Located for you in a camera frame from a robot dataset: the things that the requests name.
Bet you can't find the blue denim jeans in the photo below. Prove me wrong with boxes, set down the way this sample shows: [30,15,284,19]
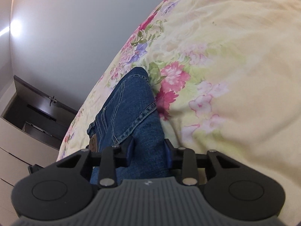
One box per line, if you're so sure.
[87,67,169,184]

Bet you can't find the dark open drawer cabinet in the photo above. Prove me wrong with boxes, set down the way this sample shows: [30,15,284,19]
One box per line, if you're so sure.
[1,74,78,150]

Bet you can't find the floral yellow bed quilt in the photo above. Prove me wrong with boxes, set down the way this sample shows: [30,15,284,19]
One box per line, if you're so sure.
[56,0,301,193]

